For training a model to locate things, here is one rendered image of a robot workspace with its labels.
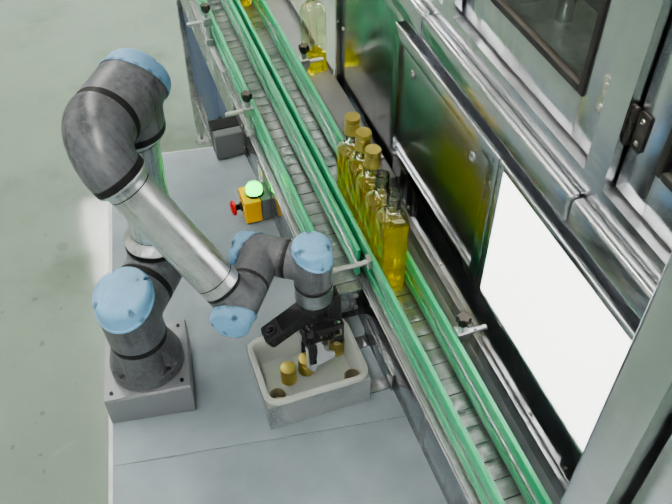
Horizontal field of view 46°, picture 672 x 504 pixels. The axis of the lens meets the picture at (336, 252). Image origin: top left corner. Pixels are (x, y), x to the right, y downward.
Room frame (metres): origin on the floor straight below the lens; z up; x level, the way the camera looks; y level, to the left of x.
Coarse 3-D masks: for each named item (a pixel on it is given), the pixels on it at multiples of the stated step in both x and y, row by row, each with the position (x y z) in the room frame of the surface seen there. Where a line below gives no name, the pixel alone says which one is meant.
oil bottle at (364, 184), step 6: (360, 174) 1.28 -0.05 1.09; (360, 180) 1.27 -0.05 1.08; (366, 180) 1.26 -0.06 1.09; (372, 180) 1.26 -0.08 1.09; (360, 186) 1.26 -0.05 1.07; (366, 186) 1.25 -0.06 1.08; (372, 186) 1.25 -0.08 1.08; (360, 192) 1.26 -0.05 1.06; (366, 192) 1.24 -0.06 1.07; (360, 198) 1.26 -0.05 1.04; (360, 204) 1.26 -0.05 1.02; (360, 210) 1.26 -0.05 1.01; (360, 216) 1.26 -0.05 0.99; (360, 222) 1.26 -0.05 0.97; (360, 228) 1.25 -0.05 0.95
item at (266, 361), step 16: (352, 336) 1.04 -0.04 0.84; (256, 352) 1.02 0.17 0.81; (272, 352) 1.03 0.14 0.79; (288, 352) 1.04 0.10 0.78; (352, 352) 1.01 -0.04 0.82; (256, 368) 0.96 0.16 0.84; (272, 368) 1.01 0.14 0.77; (320, 368) 1.01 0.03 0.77; (336, 368) 1.01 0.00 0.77; (352, 368) 1.00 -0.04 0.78; (272, 384) 0.97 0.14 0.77; (304, 384) 0.97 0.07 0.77; (320, 384) 0.97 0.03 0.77; (336, 384) 0.92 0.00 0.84; (272, 400) 0.88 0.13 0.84; (288, 400) 0.88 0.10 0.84
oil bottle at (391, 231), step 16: (384, 208) 1.17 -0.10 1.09; (400, 208) 1.17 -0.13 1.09; (384, 224) 1.14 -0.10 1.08; (400, 224) 1.14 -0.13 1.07; (384, 240) 1.14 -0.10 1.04; (400, 240) 1.14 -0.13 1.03; (384, 256) 1.13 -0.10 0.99; (400, 256) 1.15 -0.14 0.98; (384, 272) 1.13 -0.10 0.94; (400, 272) 1.15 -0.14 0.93
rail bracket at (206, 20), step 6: (204, 6) 2.11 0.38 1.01; (204, 12) 2.11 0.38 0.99; (204, 18) 2.11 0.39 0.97; (210, 18) 2.11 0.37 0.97; (192, 24) 2.10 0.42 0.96; (198, 24) 2.10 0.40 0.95; (204, 24) 2.10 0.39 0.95; (210, 24) 2.11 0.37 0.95; (210, 30) 2.11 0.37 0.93; (210, 36) 2.11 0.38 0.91; (210, 42) 2.11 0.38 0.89
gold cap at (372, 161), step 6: (372, 144) 1.29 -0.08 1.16; (366, 150) 1.27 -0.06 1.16; (372, 150) 1.27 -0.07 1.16; (378, 150) 1.27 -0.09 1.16; (366, 156) 1.27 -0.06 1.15; (372, 156) 1.26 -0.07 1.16; (378, 156) 1.26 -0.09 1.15; (366, 162) 1.27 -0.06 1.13; (372, 162) 1.26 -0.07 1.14; (378, 162) 1.26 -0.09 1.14; (366, 168) 1.26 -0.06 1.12; (372, 168) 1.26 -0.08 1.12; (378, 168) 1.26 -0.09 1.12
